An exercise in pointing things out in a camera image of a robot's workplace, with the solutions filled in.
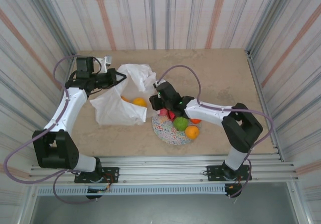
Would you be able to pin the crimson red fruit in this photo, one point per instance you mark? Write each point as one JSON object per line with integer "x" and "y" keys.
{"x": 172, "y": 115}

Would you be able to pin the pink red peach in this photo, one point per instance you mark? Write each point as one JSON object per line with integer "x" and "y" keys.
{"x": 163, "y": 112}

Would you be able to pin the yellow orange apple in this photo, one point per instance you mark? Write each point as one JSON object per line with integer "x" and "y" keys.
{"x": 140, "y": 102}

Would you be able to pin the orange pear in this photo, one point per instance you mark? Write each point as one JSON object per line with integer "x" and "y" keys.
{"x": 125, "y": 99}

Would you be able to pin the green fruit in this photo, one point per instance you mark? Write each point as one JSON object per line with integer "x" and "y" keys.
{"x": 180, "y": 124}

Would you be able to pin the white plastic bag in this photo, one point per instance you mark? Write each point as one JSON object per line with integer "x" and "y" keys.
{"x": 113, "y": 108}

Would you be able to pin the red orange tangerine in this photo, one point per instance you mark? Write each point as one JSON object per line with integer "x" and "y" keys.
{"x": 196, "y": 120}

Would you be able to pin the light orange round fruit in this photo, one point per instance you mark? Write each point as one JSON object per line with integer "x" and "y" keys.
{"x": 192, "y": 132}

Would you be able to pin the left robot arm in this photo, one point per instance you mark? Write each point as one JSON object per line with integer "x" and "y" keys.
{"x": 72, "y": 103}

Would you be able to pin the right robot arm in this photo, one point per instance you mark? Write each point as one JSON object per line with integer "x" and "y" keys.
{"x": 208, "y": 112}

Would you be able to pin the colourful patterned plate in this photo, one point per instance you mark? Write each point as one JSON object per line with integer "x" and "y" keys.
{"x": 165, "y": 131}

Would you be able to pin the small circuit board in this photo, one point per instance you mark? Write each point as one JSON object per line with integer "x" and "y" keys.
{"x": 99, "y": 190}

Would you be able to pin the black connector box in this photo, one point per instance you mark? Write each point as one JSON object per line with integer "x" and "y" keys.
{"x": 233, "y": 190}

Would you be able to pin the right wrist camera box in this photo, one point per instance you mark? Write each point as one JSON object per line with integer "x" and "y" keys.
{"x": 156, "y": 83}

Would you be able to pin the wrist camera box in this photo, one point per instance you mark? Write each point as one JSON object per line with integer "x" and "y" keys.
{"x": 106, "y": 60}
{"x": 156, "y": 83}

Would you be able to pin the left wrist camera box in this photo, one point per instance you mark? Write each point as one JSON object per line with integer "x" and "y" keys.
{"x": 106, "y": 60}

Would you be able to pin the aluminium rail frame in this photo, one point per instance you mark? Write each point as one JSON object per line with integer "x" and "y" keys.
{"x": 160, "y": 168}

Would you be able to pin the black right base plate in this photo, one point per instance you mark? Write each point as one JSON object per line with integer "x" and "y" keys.
{"x": 213, "y": 171}

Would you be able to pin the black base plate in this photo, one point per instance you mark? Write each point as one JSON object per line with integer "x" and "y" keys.
{"x": 213, "y": 171}
{"x": 113, "y": 171}

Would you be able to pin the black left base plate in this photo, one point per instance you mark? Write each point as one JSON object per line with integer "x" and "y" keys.
{"x": 113, "y": 171}

